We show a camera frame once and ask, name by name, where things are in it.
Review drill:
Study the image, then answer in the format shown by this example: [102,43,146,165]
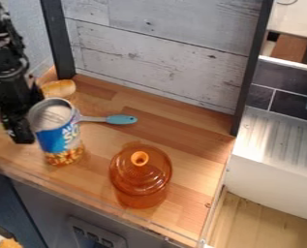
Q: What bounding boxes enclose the toy bread roll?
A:
[39,78,78,100]

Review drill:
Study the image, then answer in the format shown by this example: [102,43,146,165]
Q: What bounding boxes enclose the yellow toy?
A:
[0,237,24,248]

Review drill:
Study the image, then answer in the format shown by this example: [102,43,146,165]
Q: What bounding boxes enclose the toy sink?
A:
[223,106,307,225]

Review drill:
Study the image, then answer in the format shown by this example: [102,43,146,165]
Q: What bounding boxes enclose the orange pot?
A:
[109,177,171,210]

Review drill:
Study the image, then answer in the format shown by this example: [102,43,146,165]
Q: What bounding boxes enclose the blue can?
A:
[26,97,86,169]

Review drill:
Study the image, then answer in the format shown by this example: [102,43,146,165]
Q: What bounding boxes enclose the orange lid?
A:
[107,143,174,197]

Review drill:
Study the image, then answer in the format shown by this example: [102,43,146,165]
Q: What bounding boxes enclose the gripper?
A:
[0,56,46,145]

